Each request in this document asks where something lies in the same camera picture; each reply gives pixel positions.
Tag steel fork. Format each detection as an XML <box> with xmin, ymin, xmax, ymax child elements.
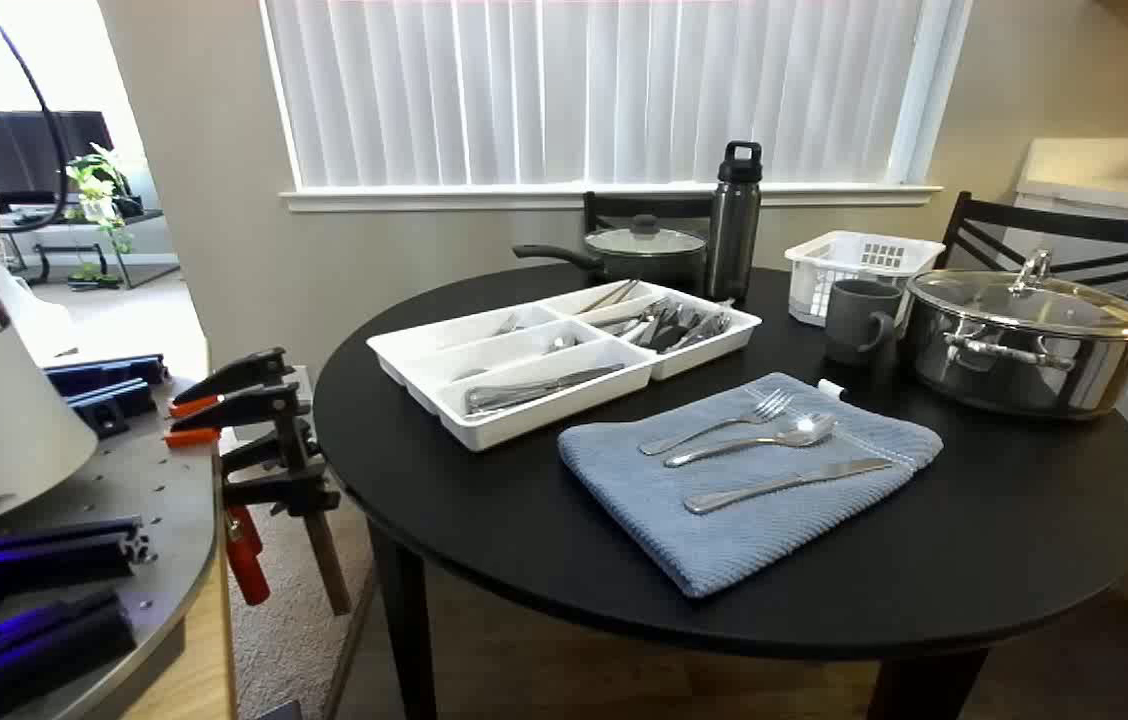
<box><xmin>637</xmin><ymin>383</ymin><xmax>806</xmax><ymax>460</ymax></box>

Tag steel spoon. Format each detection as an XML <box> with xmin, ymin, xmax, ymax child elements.
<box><xmin>659</xmin><ymin>407</ymin><xmax>840</xmax><ymax>474</ymax></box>

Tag steel table knife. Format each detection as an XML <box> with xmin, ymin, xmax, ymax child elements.
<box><xmin>682</xmin><ymin>458</ymin><xmax>899</xmax><ymax>519</ymax></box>

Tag white plastic cutlery tray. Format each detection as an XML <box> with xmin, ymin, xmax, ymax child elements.
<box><xmin>365</xmin><ymin>275</ymin><xmax>767</xmax><ymax>458</ymax></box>

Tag steel knives bundle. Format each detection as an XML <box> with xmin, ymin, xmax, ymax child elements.
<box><xmin>462</xmin><ymin>362</ymin><xmax>627</xmax><ymax>421</ymax></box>

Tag grey frying pan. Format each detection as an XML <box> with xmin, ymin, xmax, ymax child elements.
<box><xmin>507</xmin><ymin>237</ymin><xmax>711</xmax><ymax>291</ymax></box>

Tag glass frying pan lid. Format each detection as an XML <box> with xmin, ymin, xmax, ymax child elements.
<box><xmin>581</xmin><ymin>213</ymin><xmax>711</xmax><ymax>266</ymax></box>

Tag white window sill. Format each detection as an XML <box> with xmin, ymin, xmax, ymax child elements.
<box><xmin>278</xmin><ymin>181</ymin><xmax>944</xmax><ymax>222</ymax></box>

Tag black insulated water bottle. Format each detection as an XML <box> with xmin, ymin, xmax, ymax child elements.
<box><xmin>699</xmin><ymin>135</ymin><xmax>767</xmax><ymax>306</ymax></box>

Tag blue waffle-weave towel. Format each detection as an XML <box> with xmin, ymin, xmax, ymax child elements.
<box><xmin>552</xmin><ymin>369</ymin><xmax>947</xmax><ymax>603</ymax></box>

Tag white plastic basket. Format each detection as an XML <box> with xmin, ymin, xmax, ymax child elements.
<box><xmin>782</xmin><ymin>230</ymin><xmax>947</xmax><ymax>331</ymax></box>

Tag white vertical window blinds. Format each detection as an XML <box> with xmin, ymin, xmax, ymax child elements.
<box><xmin>261</xmin><ymin>0</ymin><xmax>931</xmax><ymax>193</ymax></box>

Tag grey ceramic mug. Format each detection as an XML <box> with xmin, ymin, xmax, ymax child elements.
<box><xmin>820</xmin><ymin>275</ymin><xmax>916</xmax><ymax>378</ymax></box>

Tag black orange bar clamp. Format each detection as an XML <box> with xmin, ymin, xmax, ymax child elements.
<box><xmin>161</xmin><ymin>382</ymin><xmax>317</xmax><ymax>454</ymax></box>
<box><xmin>165</xmin><ymin>350</ymin><xmax>305</xmax><ymax>428</ymax></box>

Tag robot stand table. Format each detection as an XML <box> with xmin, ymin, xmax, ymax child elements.
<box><xmin>0</xmin><ymin>378</ymin><xmax>227</xmax><ymax>720</ymax></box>

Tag blue black bar clamp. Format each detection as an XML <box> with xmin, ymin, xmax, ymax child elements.
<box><xmin>43</xmin><ymin>352</ymin><xmax>176</xmax><ymax>442</ymax></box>

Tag stainless steel pot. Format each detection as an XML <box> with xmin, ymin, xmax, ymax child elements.
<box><xmin>903</xmin><ymin>302</ymin><xmax>1128</xmax><ymax>428</ymax></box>

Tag green house plant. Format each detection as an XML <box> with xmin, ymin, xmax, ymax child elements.
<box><xmin>61</xmin><ymin>146</ymin><xmax>145</xmax><ymax>291</ymax></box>

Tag glass pot lid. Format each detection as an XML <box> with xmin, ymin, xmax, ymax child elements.
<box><xmin>909</xmin><ymin>247</ymin><xmax>1128</xmax><ymax>350</ymax></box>

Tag white kitchen counter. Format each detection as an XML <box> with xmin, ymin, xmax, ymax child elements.
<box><xmin>1014</xmin><ymin>134</ymin><xmax>1128</xmax><ymax>225</ymax></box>

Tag black arc floor lamp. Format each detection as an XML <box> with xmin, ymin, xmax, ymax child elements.
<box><xmin>0</xmin><ymin>0</ymin><xmax>71</xmax><ymax>222</ymax></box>

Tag black sofa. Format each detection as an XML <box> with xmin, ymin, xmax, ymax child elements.
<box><xmin>0</xmin><ymin>109</ymin><xmax>119</xmax><ymax>208</ymax></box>

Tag wooden handled utensils bundle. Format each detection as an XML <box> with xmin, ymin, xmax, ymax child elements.
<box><xmin>575</xmin><ymin>275</ymin><xmax>648</xmax><ymax>321</ymax></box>

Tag dark handled cutlery bundle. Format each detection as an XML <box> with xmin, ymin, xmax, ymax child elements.
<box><xmin>594</xmin><ymin>291</ymin><xmax>739</xmax><ymax>362</ymax></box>

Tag black clamp red handle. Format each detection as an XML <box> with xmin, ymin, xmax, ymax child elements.
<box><xmin>215</xmin><ymin>445</ymin><xmax>355</xmax><ymax>619</ymax></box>

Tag black aluminium rail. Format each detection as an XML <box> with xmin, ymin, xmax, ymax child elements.
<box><xmin>0</xmin><ymin>516</ymin><xmax>147</xmax><ymax>720</ymax></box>

